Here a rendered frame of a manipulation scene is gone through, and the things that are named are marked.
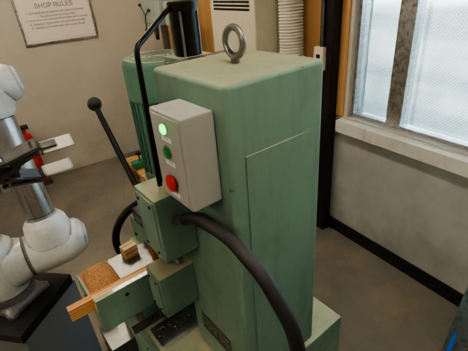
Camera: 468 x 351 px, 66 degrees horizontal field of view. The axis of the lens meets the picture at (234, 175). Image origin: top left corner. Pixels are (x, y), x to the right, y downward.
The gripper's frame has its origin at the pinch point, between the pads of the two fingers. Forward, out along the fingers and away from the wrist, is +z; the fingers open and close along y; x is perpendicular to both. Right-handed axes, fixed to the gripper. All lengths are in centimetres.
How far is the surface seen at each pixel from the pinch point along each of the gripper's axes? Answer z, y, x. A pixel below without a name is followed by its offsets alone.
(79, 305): -10.7, -17.4, -33.7
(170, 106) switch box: 9.9, 41.1, -15.3
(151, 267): 4.9, 3.8, -34.8
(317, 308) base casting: 43, -3, -67
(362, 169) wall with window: 162, -66, -40
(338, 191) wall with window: 164, -95, -45
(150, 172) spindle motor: 15.8, 2.3, -13.0
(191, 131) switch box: 9, 45, -22
